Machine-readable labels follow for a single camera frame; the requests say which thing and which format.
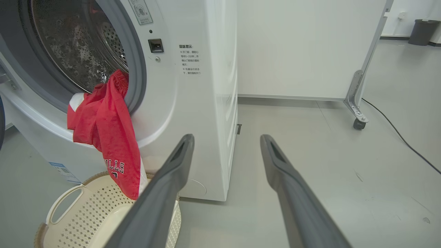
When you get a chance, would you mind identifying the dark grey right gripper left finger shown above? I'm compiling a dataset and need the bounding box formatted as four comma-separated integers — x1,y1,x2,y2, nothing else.
105,134,195,248

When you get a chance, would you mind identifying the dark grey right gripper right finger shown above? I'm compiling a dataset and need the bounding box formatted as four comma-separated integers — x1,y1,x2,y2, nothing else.
260,134,352,248

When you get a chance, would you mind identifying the red and white sports clothing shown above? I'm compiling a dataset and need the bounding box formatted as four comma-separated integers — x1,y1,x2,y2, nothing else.
67,70,148,201

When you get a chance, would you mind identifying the cream perforated laundry basket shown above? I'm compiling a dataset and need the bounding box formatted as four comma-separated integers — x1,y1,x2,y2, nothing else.
34,171,182,248

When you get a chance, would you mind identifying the white front-load washing machine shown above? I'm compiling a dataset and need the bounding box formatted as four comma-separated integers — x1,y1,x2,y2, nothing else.
0,0,238,202

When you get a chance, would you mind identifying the metal partition leg with caster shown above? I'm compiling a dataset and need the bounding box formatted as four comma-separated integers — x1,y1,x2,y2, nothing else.
344,0,395,131

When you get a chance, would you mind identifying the white partition panel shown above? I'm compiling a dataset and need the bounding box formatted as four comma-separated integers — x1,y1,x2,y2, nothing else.
237,0,388,101

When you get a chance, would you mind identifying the dark grey trash bin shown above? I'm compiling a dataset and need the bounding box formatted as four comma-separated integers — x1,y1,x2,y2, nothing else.
408,19,441,46

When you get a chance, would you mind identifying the black floor cable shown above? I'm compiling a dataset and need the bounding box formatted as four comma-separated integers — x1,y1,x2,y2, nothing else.
362,98,441,174

